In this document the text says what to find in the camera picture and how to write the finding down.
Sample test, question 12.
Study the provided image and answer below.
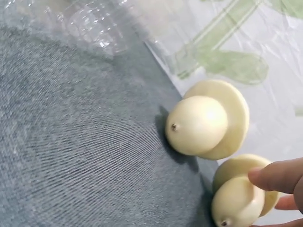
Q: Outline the person's right hand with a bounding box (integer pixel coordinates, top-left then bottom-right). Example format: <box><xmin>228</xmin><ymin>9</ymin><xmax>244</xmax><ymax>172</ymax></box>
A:
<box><xmin>248</xmin><ymin>157</ymin><xmax>303</xmax><ymax>227</ymax></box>

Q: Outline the clear plastic container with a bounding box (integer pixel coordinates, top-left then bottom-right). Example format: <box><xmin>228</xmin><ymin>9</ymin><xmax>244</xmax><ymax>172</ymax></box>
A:
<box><xmin>28</xmin><ymin>0</ymin><xmax>204</xmax><ymax>79</ymax></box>

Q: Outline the grey-blue woven cloth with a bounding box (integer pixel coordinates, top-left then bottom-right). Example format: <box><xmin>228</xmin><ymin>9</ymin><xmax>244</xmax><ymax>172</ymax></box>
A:
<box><xmin>0</xmin><ymin>4</ymin><xmax>216</xmax><ymax>227</ymax></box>

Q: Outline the cream lemon-shaped knob with disc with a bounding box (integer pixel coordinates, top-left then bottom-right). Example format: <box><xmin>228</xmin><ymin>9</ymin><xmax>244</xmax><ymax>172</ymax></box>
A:
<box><xmin>165</xmin><ymin>79</ymin><xmax>250</xmax><ymax>161</ymax></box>
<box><xmin>211</xmin><ymin>153</ymin><xmax>280</xmax><ymax>227</ymax></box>

